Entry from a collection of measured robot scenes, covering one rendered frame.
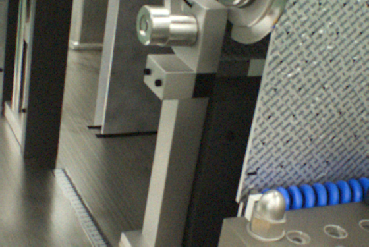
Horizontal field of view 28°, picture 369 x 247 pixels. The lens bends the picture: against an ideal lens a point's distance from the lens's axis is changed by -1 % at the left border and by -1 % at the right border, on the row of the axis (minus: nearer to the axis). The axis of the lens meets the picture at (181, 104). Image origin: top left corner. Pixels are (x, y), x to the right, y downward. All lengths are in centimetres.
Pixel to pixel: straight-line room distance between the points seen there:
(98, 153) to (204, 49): 37
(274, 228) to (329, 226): 8
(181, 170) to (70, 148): 30
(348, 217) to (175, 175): 19
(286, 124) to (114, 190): 32
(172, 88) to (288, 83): 12
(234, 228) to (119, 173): 36
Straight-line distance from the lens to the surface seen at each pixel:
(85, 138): 112
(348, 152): 83
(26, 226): 91
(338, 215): 78
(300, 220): 76
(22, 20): 108
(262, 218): 70
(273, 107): 74
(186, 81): 77
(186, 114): 80
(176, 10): 88
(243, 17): 74
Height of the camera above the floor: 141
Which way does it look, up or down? 23 degrees down
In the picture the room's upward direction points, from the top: 10 degrees clockwise
